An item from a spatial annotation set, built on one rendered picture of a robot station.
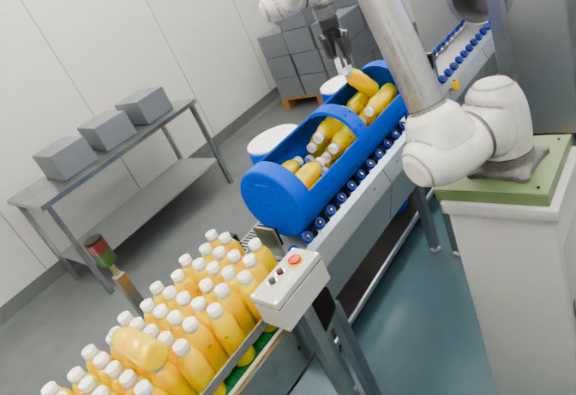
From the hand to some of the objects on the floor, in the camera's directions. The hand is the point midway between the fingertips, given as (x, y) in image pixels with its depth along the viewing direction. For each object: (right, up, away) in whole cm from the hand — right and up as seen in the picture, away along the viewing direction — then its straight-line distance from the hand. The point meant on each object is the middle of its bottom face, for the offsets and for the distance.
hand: (343, 66), depth 187 cm
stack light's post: (-40, -168, +22) cm, 174 cm away
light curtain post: (+119, -63, +82) cm, 158 cm away
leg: (+17, -144, +18) cm, 146 cm away
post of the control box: (+17, -161, -13) cm, 162 cm away
